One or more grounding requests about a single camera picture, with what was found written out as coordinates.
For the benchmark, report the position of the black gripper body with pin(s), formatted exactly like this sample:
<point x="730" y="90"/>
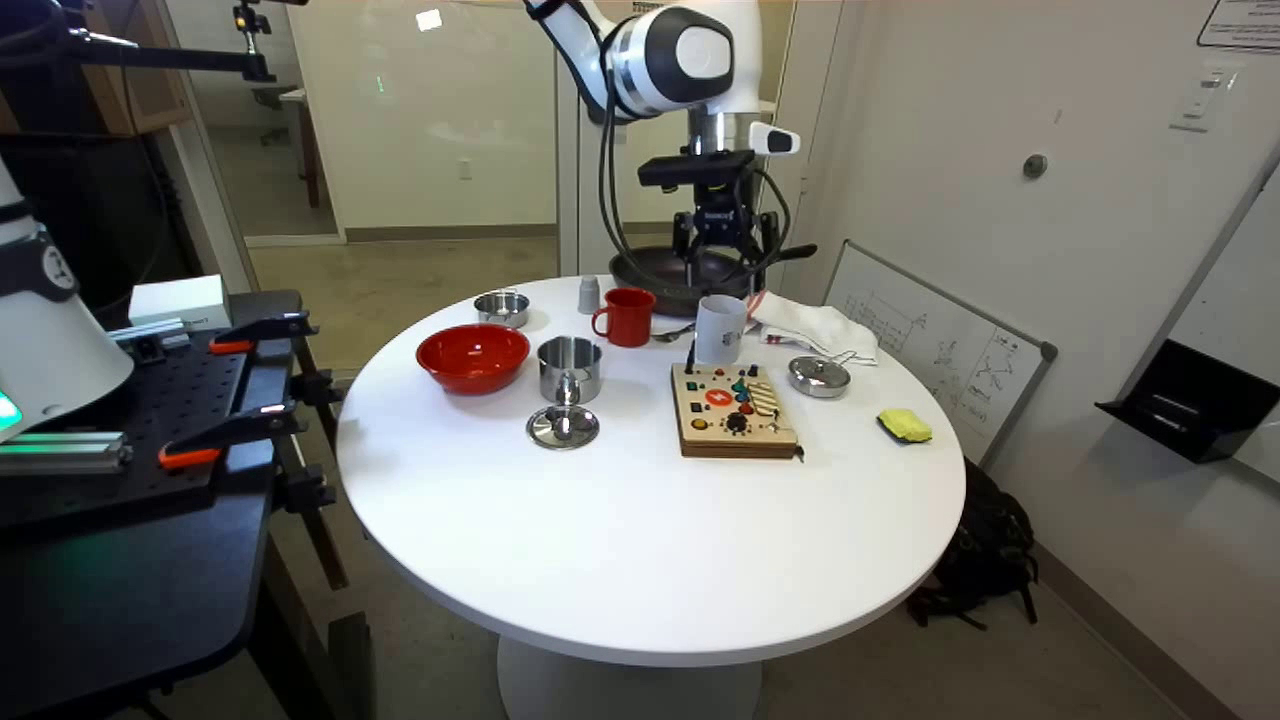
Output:
<point x="724" y="219"/>

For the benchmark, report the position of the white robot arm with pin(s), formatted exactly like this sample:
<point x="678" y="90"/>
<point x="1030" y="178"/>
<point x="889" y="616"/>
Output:
<point x="697" y="57"/>

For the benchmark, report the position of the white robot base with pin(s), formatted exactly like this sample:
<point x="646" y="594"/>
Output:
<point x="53" y="354"/>

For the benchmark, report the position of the black frying pan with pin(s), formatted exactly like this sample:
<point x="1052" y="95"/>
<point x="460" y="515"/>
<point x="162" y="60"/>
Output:
<point x="675" y="280"/>

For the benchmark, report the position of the red enamel mug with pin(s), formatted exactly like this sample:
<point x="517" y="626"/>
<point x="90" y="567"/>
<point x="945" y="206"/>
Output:
<point x="624" y="319"/>

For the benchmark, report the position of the white cloth towel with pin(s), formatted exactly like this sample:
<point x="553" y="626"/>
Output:
<point x="822" y="326"/>

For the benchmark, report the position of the small grey salt shaker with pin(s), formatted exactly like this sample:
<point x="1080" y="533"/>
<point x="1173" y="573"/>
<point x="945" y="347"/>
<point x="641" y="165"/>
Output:
<point x="589" y="294"/>

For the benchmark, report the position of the small steel lid dish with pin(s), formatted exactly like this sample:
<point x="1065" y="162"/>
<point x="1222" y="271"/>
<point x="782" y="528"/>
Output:
<point x="818" y="377"/>

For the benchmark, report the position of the steel cup pot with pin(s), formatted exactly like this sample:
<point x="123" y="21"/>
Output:
<point x="571" y="370"/>

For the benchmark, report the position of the steel pot lid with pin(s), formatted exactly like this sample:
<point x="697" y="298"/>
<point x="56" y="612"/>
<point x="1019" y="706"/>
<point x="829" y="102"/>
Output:
<point x="561" y="427"/>

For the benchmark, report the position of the yellow sponge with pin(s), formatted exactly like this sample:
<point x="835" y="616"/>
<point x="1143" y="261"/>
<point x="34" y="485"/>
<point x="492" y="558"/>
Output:
<point x="907" y="427"/>

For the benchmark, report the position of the red bowl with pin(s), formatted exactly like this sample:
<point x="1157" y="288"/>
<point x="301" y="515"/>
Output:
<point x="475" y="357"/>

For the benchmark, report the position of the leaning whiteboard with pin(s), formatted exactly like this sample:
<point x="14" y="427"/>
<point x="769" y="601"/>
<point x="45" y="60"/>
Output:
<point x="978" y="367"/>

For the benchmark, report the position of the black backpack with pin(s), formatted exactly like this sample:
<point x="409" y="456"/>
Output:
<point x="985" y="558"/>

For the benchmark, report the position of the black clamp orange tip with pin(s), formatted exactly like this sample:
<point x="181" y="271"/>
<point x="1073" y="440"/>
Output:
<point x="224" y="343"/>
<point x="208" y="446"/>

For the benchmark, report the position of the black optical breadboard cart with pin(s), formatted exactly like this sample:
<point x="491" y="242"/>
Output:
<point x="125" y="580"/>

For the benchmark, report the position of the wooden switch button board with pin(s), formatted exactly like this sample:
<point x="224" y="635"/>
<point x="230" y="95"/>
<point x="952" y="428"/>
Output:
<point x="733" y="415"/>

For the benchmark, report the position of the small steel pot with handles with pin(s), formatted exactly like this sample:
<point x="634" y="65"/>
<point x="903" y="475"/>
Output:
<point x="503" y="311"/>

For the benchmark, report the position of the black wall tray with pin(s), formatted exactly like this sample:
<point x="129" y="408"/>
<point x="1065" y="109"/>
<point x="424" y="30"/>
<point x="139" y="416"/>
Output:
<point x="1194" y="405"/>

